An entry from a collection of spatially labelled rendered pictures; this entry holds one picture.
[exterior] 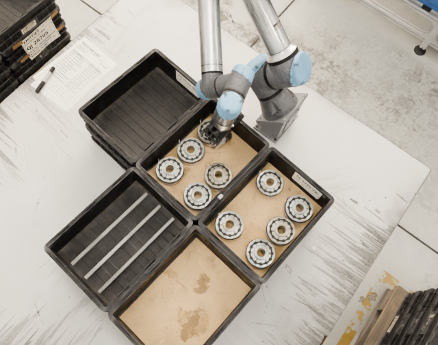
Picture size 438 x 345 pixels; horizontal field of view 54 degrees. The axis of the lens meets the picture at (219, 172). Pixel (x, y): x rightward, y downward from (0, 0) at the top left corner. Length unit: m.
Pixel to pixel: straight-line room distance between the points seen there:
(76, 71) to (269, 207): 1.03
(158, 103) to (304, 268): 0.86
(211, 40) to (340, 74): 1.62
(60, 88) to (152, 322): 1.06
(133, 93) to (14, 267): 0.79
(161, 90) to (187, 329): 0.91
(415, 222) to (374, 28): 1.37
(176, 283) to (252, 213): 0.37
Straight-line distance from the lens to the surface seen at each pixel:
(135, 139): 1.67
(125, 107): 1.74
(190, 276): 1.51
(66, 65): 2.05
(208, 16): 1.51
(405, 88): 3.10
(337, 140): 1.91
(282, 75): 1.56
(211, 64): 1.47
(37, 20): 2.50
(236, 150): 1.65
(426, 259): 2.71
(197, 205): 1.54
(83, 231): 1.59
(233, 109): 1.31
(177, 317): 1.50
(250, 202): 1.58
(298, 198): 1.60
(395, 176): 1.94
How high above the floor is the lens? 2.33
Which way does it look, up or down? 69 degrees down
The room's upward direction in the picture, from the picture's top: 11 degrees clockwise
